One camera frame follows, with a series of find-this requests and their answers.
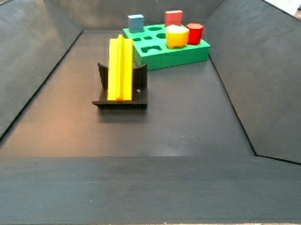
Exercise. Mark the orange star prism block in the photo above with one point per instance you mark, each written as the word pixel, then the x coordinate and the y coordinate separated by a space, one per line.
pixel 119 69

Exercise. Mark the black curved fixture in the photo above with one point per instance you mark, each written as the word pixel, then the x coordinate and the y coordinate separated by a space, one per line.
pixel 139 99

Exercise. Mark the green shape sorter base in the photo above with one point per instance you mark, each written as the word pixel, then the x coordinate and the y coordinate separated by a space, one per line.
pixel 152 53

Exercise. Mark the yellow pentagon block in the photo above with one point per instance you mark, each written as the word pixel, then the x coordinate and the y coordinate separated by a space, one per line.
pixel 176 36

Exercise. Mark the red hexagonal block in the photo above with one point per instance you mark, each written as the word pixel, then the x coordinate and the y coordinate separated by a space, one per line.
pixel 195 33

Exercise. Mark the blue rectangular block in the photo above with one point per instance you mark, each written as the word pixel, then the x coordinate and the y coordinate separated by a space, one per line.
pixel 135 23

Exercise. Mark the salmon rounded block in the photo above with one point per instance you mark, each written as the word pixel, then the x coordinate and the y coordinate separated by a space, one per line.
pixel 172 18

